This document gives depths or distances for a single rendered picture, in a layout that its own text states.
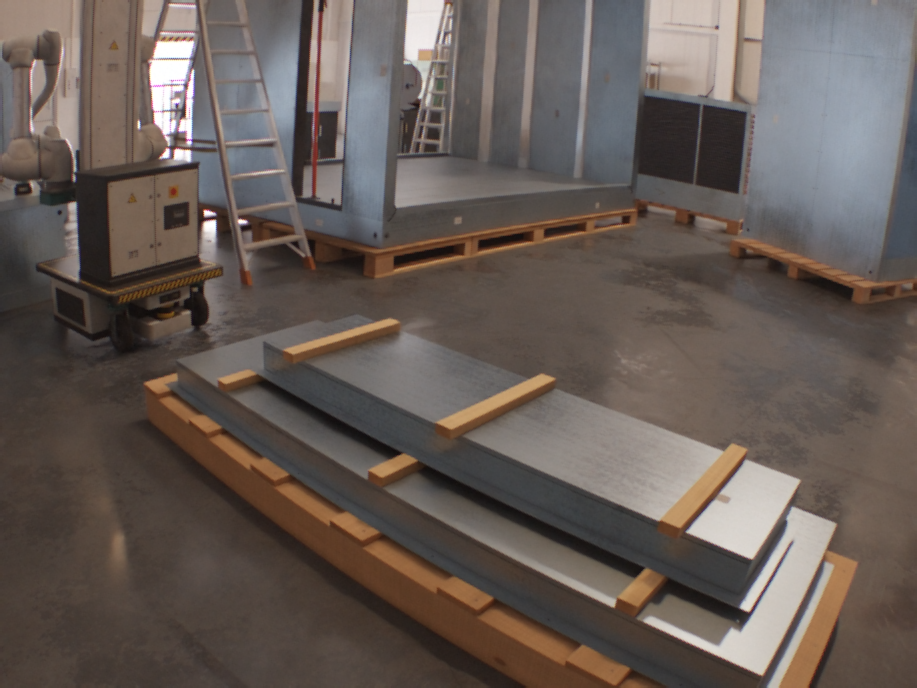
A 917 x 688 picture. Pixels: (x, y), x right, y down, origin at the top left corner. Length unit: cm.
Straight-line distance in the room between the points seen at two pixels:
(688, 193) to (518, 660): 696
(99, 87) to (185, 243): 95
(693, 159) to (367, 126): 449
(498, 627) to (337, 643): 39
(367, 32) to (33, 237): 243
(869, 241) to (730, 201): 229
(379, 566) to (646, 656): 69
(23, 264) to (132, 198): 123
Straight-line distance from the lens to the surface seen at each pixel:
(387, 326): 237
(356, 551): 179
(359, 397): 200
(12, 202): 420
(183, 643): 171
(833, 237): 642
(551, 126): 776
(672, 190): 814
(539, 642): 154
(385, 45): 444
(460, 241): 497
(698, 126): 804
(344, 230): 475
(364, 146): 454
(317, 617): 175
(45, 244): 434
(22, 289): 434
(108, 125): 368
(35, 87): 1426
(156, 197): 336
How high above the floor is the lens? 120
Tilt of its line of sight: 21 degrees down
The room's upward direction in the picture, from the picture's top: 4 degrees clockwise
